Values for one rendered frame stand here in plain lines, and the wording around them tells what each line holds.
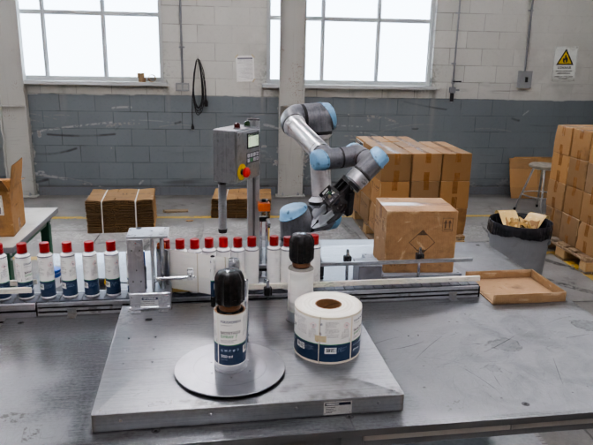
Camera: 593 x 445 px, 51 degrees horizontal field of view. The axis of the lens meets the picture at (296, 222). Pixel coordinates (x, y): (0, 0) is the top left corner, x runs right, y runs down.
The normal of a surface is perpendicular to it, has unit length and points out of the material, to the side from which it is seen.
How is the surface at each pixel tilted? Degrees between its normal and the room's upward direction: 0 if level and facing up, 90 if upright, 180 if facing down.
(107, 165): 90
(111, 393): 0
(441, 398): 0
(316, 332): 90
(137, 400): 0
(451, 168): 90
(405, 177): 90
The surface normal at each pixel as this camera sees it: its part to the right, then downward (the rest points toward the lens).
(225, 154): -0.44, 0.23
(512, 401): 0.02, -0.96
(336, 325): 0.15, 0.27
